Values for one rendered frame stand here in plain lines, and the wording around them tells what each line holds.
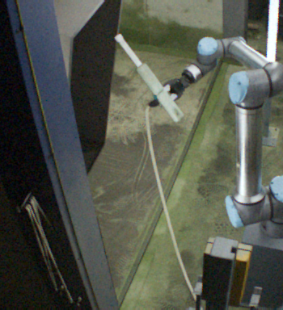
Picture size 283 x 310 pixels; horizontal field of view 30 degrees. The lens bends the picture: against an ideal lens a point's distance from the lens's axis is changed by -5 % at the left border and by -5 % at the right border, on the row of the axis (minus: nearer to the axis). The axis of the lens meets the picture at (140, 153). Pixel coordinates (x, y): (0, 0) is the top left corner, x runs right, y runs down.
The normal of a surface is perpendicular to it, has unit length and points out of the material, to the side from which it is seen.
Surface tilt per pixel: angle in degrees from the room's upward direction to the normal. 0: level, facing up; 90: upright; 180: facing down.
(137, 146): 0
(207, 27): 90
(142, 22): 90
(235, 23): 90
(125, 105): 0
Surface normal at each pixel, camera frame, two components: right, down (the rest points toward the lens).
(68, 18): 0.12, -0.66
